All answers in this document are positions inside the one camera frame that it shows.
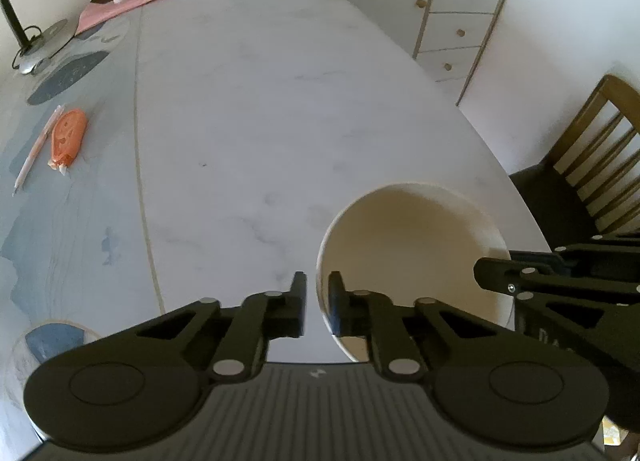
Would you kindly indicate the desk lamp base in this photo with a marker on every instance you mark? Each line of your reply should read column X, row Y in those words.
column 47, row 41

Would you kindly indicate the cream bowl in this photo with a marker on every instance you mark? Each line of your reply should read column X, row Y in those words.
column 415, row 241

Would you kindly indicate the yellow cloth item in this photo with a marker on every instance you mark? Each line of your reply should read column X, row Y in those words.
column 612, row 431

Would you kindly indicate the wooden chair with dark seat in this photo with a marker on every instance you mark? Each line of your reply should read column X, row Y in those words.
column 555, row 201

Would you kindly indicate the pink pen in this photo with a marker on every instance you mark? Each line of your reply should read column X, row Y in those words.
column 37, row 151

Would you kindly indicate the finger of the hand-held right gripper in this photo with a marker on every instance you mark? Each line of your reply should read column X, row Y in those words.
column 495, row 273
column 600, row 253

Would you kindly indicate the blue printed table mat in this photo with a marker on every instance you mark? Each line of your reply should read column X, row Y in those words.
column 65, row 241

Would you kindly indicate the white cabinet with wooden trim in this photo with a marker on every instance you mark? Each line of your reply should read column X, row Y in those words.
column 450, row 16

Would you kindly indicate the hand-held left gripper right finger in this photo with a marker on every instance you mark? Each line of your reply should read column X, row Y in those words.
column 336, row 306

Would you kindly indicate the orange correction tape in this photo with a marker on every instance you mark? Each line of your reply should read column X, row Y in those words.
column 67, row 136

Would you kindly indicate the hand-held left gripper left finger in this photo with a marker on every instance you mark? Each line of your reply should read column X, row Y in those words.
column 300, row 301

